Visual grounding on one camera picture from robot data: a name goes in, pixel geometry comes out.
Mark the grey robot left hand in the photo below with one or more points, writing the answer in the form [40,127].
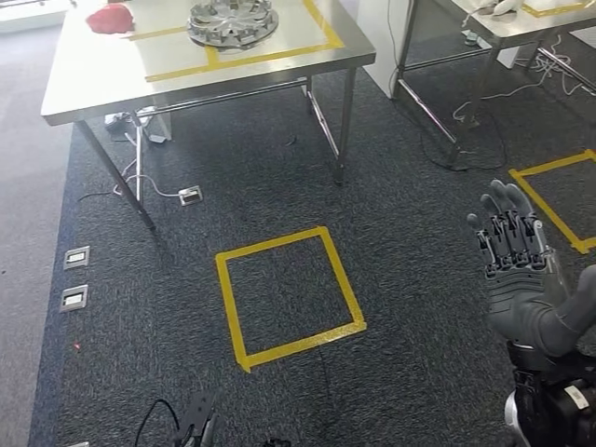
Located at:
[210,432]

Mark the silver wheel hubcap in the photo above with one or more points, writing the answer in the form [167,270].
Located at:
[232,24]

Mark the steel workbench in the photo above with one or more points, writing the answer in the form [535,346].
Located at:
[512,28]
[93,74]

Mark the white plastic part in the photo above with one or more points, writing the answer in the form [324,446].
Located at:
[508,6]

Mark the yellow floor tape square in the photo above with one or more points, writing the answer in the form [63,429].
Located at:
[540,200]
[223,296]

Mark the metal floor socket plate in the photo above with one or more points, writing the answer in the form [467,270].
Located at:
[77,258]
[73,299]
[191,196]

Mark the yellow tape double rectangle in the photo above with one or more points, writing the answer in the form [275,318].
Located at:
[260,57]

